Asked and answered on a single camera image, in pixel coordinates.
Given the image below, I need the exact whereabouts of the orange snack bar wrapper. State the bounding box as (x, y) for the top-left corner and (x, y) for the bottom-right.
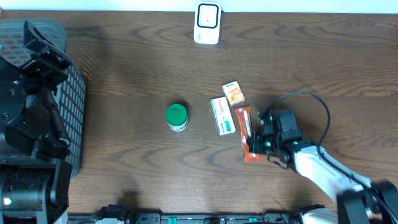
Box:
(234, 106), (261, 164)

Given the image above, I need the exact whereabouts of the white medicine box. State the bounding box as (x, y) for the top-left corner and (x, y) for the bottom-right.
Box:
(210, 96), (236, 136)

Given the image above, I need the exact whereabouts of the orange tissue pack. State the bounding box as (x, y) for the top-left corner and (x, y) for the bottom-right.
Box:
(222, 81), (245, 106)

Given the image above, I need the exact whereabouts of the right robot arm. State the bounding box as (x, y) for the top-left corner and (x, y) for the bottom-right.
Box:
(247, 110), (397, 223)

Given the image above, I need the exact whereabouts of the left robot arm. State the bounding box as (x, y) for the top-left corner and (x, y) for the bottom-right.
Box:
(1, 21), (72, 223)

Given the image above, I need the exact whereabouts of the white barcode scanner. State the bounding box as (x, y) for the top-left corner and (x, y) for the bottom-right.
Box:
(193, 1), (221, 45)

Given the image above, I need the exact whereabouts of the dark grey plastic basket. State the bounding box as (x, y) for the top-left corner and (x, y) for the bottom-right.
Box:
(1, 19), (86, 179)

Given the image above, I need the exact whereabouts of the green lid jar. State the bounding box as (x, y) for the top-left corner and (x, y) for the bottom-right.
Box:
(165, 104), (188, 132)

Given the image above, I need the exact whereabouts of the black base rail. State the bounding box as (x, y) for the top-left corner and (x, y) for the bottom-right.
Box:
(66, 205), (338, 224)

